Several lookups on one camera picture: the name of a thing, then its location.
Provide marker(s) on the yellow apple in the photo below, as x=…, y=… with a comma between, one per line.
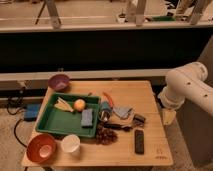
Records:
x=79, y=105

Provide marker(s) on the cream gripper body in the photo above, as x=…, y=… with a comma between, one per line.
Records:
x=168, y=116

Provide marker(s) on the silver blue can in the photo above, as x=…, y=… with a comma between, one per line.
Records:
x=105, y=111

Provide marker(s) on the black remote control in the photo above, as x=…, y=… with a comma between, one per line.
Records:
x=139, y=142

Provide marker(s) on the white cup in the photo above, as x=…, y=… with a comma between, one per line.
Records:
x=70, y=143

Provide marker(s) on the blue sponge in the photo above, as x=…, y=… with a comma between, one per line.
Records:
x=87, y=118

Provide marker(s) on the brown grape bunch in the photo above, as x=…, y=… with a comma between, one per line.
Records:
x=105, y=136

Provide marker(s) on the small dark box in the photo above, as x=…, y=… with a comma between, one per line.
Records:
x=139, y=120

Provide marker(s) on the wooden table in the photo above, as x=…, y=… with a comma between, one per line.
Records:
x=139, y=95

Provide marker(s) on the orange bowl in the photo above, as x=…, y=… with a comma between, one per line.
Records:
x=41, y=148

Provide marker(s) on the green plastic tray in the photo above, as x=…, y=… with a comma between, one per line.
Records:
x=57, y=122

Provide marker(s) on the black handled utensil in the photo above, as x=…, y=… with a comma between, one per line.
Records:
x=118, y=127

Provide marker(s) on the blue power box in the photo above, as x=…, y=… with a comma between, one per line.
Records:
x=31, y=112

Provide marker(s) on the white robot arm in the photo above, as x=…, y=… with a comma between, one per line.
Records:
x=185, y=82

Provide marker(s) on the yellow banana toy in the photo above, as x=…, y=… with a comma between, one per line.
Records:
x=63, y=105

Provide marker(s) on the purple bowl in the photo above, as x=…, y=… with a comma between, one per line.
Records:
x=59, y=82

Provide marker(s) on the grey-blue towel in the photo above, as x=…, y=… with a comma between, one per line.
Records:
x=123, y=112

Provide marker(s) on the orange carrot toy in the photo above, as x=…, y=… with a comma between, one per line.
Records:
x=109, y=98

